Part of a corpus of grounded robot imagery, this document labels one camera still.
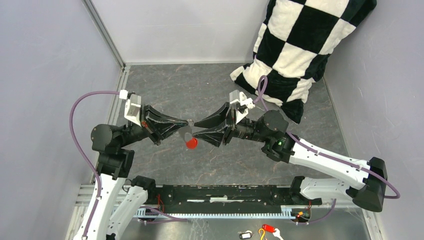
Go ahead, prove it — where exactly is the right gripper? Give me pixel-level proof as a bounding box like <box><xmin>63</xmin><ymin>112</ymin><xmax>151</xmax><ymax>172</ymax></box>
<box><xmin>192</xmin><ymin>101</ymin><xmax>269</xmax><ymax>148</ymax></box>

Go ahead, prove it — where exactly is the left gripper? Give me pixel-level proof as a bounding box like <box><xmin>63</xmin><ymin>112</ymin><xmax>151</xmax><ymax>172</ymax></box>
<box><xmin>118</xmin><ymin>102</ymin><xmax>189</xmax><ymax>147</ymax></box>

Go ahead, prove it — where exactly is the red key tag with keyring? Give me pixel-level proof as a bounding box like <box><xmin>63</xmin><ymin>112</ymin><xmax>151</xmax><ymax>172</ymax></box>
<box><xmin>178</xmin><ymin>119</ymin><xmax>198</xmax><ymax>150</ymax></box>

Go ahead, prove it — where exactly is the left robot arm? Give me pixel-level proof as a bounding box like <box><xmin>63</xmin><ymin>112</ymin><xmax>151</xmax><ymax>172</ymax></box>
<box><xmin>73</xmin><ymin>103</ymin><xmax>189</xmax><ymax>240</ymax></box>

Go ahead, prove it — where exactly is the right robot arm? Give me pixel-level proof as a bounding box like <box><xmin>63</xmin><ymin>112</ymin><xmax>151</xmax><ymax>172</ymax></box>
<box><xmin>193</xmin><ymin>102</ymin><xmax>388</xmax><ymax>213</ymax></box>

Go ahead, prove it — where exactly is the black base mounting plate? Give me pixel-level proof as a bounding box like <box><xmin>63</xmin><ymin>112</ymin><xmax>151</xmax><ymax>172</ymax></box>
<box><xmin>145</xmin><ymin>185</ymin><xmax>323</xmax><ymax>214</ymax></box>

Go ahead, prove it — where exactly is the red key tag bottom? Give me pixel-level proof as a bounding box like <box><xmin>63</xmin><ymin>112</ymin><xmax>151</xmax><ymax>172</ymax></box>
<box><xmin>261</xmin><ymin>224</ymin><xmax>276</xmax><ymax>233</ymax></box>

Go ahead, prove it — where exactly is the black white checkered blanket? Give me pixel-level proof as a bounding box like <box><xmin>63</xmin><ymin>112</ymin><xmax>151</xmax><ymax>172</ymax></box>
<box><xmin>230</xmin><ymin>0</ymin><xmax>377</xmax><ymax>124</ymax></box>

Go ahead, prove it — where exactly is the yellow carabiner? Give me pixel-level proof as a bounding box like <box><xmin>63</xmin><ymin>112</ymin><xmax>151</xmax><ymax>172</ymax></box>
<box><xmin>258</xmin><ymin>228</ymin><xmax>267</xmax><ymax>240</ymax></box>

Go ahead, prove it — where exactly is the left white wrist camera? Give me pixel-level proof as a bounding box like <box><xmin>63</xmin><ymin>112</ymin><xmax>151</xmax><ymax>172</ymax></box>
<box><xmin>119</xmin><ymin>89</ymin><xmax>142</xmax><ymax>127</ymax></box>

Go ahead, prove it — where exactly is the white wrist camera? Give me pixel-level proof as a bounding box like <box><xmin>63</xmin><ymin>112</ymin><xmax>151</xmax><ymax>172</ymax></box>
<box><xmin>229</xmin><ymin>90</ymin><xmax>256</xmax><ymax>124</ymax></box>
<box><xmin>119</xmin><ymin>89</ymin><xmax>142</xmax><ymax>127</ymax></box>

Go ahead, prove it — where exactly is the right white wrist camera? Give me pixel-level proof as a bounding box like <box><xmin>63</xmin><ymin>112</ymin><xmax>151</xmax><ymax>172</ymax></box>
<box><xmin>229</xmin><ymin>90</ymin><xmax>256</xmax><ymax>124</ymax></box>

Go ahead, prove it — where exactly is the white slotted cable duct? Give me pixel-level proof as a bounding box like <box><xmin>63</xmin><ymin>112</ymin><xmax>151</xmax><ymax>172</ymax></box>
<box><xmin>133</xmin><ymin>207</ymin><xmax>295</xmax><ymax>220</ymax></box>

